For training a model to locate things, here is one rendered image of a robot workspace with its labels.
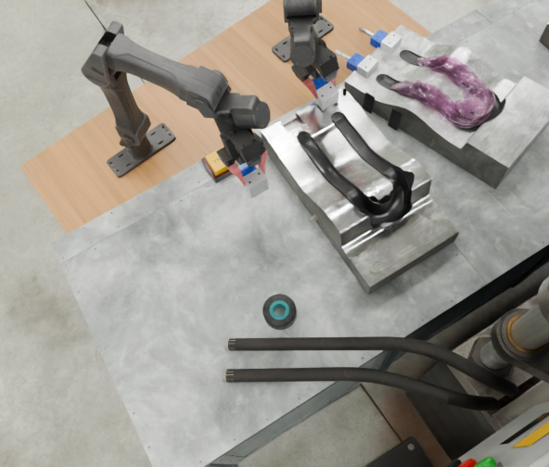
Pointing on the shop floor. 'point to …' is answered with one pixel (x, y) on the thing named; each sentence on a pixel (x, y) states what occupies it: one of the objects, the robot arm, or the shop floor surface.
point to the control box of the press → (517, 440)
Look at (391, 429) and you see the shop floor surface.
